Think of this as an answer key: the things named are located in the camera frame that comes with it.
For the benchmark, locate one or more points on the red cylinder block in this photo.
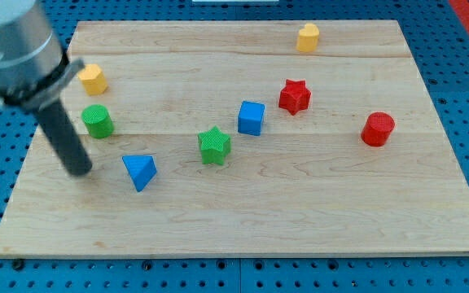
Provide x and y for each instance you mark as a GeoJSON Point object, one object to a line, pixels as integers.
{"type": "Point", "coordinates": [377, 129]}

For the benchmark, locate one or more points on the green star block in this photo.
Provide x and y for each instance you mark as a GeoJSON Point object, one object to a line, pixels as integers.
{"type": "Point", "coordinates": [214, 146]}

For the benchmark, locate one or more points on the light wooden board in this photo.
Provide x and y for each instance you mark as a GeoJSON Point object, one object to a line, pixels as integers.
{"type": "Point", "coordinates": [307, 187]}

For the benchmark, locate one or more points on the yellow heart block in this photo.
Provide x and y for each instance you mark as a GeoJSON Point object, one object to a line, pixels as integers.
{"type": "Point", "coordinates": [307, 38]}

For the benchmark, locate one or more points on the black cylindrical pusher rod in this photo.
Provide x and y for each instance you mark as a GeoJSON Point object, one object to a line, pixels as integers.
{"type": "Point", "coordinates": [64, 139]}

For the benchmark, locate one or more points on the blue triangle block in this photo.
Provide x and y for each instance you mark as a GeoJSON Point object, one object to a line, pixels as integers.
{"type": "Point", "coordinates": [141, 169]}

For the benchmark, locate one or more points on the blue cube block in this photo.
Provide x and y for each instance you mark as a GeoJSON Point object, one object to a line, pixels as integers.
{"type": "Point", "coordinates": [250, 118]}

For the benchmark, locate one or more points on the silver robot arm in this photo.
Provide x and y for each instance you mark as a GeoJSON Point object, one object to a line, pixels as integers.
{"type": "Point", "coordinates": [34, 70]}

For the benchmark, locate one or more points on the yellow hexagon block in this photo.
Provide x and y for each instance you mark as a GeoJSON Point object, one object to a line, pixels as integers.
{"type": "Point", "coordinates": [93, 80]}

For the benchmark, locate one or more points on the red star block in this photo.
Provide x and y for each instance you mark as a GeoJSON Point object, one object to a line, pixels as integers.
{"type": "Point", "coordinates": [294, 96]}

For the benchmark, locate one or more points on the green cylinder block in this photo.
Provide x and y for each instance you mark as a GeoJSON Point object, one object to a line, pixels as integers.
{"type": "Point", "coordinates": [97, 121]}

